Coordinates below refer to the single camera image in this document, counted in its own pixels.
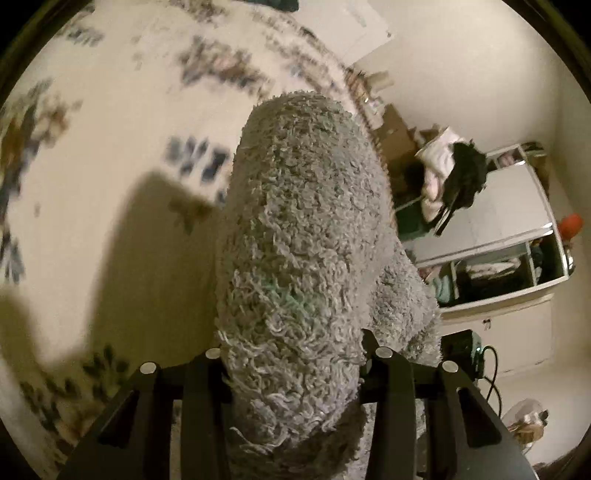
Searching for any black cable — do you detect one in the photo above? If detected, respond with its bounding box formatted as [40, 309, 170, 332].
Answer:
[479, 345, 505, 417]

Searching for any white headboard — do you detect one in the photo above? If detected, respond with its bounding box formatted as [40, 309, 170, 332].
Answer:
[318, 0, 394, 63]

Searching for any white wardrobe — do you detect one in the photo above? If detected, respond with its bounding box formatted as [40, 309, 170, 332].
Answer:
[406, 142, 576, 376]

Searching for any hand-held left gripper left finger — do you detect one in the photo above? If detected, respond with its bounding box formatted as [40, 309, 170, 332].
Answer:
[55, 348, 232, 480]

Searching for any grey terry towel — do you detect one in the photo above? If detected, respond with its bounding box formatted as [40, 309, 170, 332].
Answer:
[215, 91, 443, 480]

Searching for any white clothes pile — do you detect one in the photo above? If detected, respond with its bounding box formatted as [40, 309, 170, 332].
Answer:
[414, 126, 468, 223]

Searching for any black garment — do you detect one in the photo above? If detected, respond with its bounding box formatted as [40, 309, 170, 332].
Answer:
[434, 141, 489, 237]

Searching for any orange red round object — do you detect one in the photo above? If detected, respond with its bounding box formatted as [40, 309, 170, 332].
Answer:
[556, 213, 584, 241]

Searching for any white nightstand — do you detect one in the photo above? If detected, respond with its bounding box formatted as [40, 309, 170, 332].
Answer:
[346, 69, 394, 118]

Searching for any brown checked bed sheet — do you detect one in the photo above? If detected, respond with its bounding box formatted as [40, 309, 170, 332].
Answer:
[295, 23, 372, 127]

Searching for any teal box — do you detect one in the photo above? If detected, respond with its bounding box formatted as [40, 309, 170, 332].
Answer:
[394, 202, 438, 241]

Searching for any cardboard box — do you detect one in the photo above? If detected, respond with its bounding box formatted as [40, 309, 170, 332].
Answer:
[373, 104, 426, 195]

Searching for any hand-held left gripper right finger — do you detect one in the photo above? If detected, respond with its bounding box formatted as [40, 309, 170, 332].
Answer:
[360, 329, 539, 480]

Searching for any floral bed cover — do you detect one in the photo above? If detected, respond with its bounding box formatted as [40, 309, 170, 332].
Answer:
[0, 0, 370, 468]

